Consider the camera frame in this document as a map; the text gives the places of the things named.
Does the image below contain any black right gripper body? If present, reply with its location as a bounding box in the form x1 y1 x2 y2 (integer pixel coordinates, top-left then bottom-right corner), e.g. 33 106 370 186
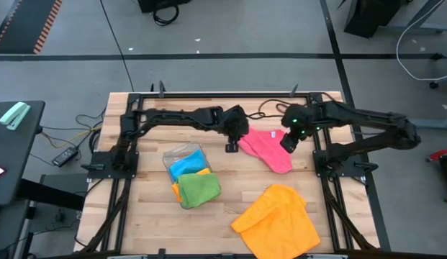
281 104 320 140

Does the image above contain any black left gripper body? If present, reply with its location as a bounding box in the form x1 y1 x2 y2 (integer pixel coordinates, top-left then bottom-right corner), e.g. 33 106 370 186
219 104 250 144

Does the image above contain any pink microfiber towel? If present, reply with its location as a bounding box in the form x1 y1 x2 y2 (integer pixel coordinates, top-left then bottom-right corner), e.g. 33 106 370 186
238 127 294 175

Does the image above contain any blue microfiber towel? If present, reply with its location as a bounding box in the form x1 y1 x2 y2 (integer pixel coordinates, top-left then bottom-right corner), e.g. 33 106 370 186
168 149 208 183

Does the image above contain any green microfiber towel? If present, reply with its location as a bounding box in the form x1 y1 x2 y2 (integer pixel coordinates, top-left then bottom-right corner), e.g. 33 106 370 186
176 173 222 209

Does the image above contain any clear plastic bin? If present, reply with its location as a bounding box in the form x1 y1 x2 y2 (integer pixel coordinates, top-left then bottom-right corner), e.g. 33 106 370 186
162 141 222 211

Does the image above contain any orange microfiber towel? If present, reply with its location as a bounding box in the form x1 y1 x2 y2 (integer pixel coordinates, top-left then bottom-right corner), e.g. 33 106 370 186
171 168 212 203
230 183 321 259

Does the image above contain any black desk base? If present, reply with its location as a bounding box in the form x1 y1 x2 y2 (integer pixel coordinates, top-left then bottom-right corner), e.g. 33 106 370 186
343 0 411 40

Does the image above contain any grey table foot bar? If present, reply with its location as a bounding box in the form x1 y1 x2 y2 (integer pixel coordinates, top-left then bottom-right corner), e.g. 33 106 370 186
412 117 447 130

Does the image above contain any black equipment box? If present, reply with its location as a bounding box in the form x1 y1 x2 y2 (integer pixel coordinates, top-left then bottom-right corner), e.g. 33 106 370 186
137 0 192 14

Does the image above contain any red and black chair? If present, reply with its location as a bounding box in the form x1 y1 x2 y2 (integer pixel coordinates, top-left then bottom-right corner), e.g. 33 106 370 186
426 146 447 204

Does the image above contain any grey desk leg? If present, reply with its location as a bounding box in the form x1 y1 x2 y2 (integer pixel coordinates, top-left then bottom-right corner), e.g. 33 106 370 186
384 0 447 36

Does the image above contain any black power adapter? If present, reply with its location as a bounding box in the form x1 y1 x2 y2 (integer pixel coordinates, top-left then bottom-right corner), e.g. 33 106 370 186
51 146 79 168

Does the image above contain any black desk underframe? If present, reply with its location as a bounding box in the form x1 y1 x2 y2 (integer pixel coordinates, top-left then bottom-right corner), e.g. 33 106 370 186
0 174 88 259

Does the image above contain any black side desk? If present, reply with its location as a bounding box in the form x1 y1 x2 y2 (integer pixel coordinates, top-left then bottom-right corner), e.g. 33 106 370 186
0 100 46 206

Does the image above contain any mint green stapler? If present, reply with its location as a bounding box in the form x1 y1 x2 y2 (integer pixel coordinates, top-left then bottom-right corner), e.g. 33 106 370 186
0 101 32 131

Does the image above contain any black mat with orange stripes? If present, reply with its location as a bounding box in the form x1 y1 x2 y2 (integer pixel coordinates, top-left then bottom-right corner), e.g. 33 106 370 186
0 0 63 55

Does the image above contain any black metal table frame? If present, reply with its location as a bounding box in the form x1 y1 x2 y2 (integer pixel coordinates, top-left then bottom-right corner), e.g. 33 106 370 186
74 81 381 259

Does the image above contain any white cable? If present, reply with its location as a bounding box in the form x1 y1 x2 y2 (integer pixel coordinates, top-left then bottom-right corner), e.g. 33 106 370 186
394 0 447 83

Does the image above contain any coiled black cable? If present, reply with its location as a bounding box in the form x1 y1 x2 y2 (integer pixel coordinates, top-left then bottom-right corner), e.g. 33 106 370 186
152 3 181 27

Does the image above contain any black cable bundle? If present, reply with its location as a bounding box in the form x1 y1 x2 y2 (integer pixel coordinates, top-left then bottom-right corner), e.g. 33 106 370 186
74 107 106 155

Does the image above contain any long black floor cable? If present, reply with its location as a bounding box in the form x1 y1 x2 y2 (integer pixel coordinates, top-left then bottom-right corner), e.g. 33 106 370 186
99 0 135 93

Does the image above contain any yellow cable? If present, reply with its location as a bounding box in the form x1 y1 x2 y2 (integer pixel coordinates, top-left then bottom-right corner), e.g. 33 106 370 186
40 125 103 149

